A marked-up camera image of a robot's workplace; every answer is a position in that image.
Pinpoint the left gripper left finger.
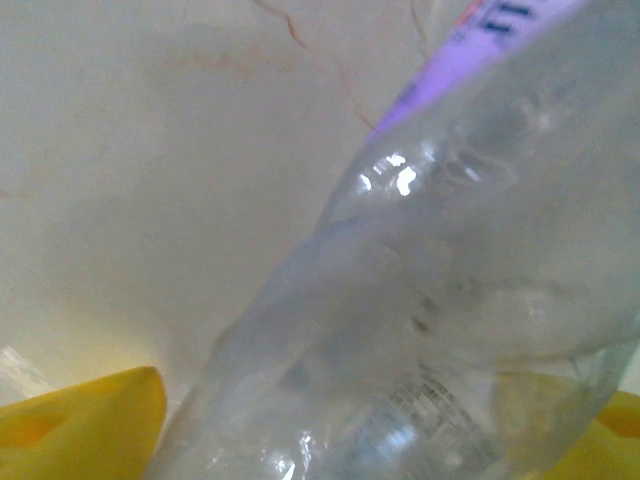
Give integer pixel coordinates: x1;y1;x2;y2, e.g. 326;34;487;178
0;366;169;480

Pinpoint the clear bottle pale lilac label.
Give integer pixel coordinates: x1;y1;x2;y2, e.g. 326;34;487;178
144;0;640;480

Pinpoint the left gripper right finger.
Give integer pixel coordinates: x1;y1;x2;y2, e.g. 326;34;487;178
544;389;640;480

